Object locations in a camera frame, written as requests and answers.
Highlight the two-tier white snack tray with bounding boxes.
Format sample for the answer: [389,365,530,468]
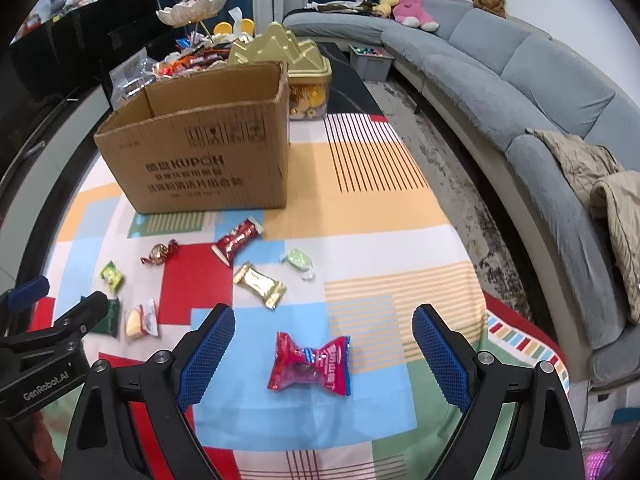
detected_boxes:
[151,0,256,79]

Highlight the brown teddy bear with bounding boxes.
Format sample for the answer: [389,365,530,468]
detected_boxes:
[471,0,506,18]

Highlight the small green candy packet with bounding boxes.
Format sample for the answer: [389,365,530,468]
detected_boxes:
[99,260,125,294]

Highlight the grey storage bin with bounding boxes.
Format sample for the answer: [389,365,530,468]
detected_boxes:
[348,44,395,82]

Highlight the grey bunny plush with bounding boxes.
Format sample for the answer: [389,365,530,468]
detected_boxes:
[50,0,66,15]

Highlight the magenta snack packet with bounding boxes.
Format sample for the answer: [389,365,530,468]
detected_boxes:
[267,332,352,396]

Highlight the red love chocolate packet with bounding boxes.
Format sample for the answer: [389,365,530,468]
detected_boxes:
[212,217,264,268]

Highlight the pink plush toy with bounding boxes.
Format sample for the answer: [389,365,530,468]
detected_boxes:
[393,0,439,32]

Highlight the pale green candy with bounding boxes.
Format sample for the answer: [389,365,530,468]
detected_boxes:
[281,248,316,282]

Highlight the brown cardboard box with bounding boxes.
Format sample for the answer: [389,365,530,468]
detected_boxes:
[94,62,290,214]

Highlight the gold mountain-lid snack tin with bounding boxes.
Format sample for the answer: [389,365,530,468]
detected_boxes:
[228,22,332,120]

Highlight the colourful patchwork tablecloth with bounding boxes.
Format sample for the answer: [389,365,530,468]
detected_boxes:
[32,114,567,479]

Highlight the cheese wedge cake packet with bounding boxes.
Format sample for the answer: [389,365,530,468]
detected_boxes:
[125,299,160,339]

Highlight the gold candy bar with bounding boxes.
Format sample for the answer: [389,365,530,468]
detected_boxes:
[233,262,288,311]

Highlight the red gold twist candy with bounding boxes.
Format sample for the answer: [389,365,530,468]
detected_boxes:
[140,240,179,266]

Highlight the yellow plush toy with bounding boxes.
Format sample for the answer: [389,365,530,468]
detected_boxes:
[372,0,400,18]

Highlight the grey patterned rug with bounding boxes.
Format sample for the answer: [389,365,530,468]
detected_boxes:
[367,78,532,320]

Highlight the grey sectional sofa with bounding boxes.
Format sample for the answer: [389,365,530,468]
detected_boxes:
[284,0,639,390]

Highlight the beige quilted jacket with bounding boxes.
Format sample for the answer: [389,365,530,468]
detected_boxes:
[526,128,639,324]

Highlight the dark green snack bar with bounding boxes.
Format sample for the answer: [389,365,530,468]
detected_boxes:
[91,298,122,338]

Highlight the person's left hand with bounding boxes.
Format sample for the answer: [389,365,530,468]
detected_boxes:
[13,412,62,480]

